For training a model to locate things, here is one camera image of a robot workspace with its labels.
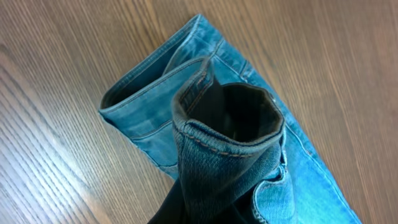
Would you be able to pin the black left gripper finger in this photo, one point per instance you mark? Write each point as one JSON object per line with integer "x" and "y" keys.
{"x": 172, "y": 210}

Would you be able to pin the light blue denim jeans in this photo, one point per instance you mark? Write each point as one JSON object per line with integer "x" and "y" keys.
{"x": 202, "y": 114}

